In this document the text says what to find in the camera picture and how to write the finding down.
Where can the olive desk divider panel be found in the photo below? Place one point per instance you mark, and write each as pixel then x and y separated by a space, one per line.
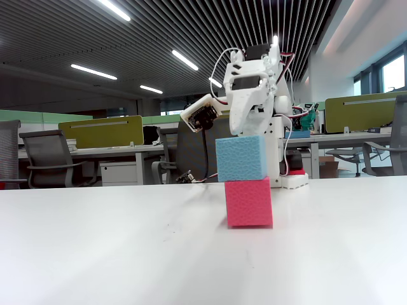
pixel 104 134
pixel 361 117

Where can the small black circuit board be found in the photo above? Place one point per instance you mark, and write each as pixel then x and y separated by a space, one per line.
pixel 184 178

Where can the brown cardboard box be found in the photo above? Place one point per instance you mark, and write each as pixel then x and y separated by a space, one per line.
pixel 329 169

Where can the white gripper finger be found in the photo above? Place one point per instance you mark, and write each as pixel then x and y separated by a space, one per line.
pixel 257 125
pixel 238 108

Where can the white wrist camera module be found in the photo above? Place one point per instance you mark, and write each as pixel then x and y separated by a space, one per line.
pixel 200 111

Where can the gray office chair with armrests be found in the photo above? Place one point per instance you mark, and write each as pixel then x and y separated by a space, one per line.
pixel 166 143
pixel 47 148

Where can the dark mesh chair back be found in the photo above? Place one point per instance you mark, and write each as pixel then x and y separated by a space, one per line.
pixel 190 149

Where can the flat blue box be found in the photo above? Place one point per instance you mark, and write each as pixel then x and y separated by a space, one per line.
pixel 299 134

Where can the light gray office chair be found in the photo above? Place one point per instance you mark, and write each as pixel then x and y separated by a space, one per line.
pixel 347 155

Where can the black bag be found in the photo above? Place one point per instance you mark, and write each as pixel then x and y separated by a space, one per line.
pixel 151 135

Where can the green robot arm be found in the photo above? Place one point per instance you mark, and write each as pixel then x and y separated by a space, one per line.
pixel 307 120

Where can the white ceiling light strip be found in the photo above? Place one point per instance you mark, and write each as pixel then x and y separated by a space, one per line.
pixel 275 40
pixel 114 10
pixel 93 71
pixel 185 60
pixel 151 89
pixel 215 82

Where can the dark office chair with armrests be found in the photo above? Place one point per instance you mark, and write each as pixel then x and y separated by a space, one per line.
pixel 400 133

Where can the gray mesh office chair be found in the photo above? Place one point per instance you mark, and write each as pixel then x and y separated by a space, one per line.
pixel 9 149

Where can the white office desk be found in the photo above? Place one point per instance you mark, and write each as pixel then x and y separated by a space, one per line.
pixel 351 139
pixel 114 151

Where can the red foam cube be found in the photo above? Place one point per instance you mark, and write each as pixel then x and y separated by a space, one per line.
pixel 248 203

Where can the blue foam cube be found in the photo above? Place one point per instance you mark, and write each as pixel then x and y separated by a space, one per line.
pixel 241 159

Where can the light green partition panel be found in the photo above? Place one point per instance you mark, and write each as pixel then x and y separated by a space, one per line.
pixel 30 116
pixel 160 120

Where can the dark flat desk item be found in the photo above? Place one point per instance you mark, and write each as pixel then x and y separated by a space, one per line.
pixel 379 130

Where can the stack of books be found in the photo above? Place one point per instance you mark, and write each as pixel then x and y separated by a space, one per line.
pixel 71 144

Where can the white drawer cabinet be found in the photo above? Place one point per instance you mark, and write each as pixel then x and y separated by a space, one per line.
pixel 118 174

